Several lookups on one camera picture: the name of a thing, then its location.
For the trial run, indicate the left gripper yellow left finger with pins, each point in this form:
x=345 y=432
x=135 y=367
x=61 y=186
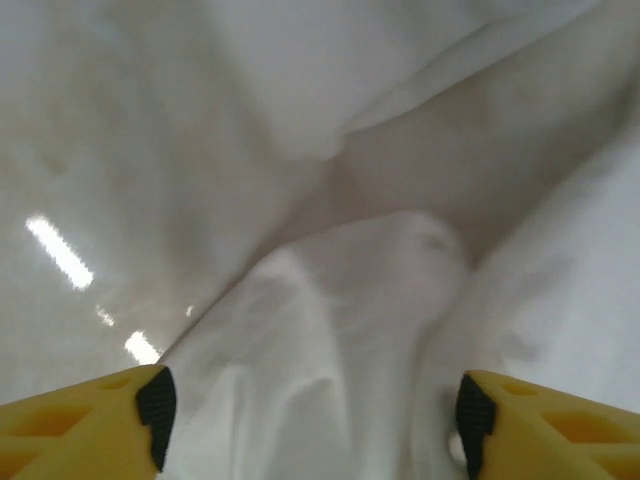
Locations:
x=75 y=430

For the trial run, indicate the white t-shirt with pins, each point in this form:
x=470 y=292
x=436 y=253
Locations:
x=350 y=325

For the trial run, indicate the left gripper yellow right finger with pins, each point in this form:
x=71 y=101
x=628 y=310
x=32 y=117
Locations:
x=560 y=435

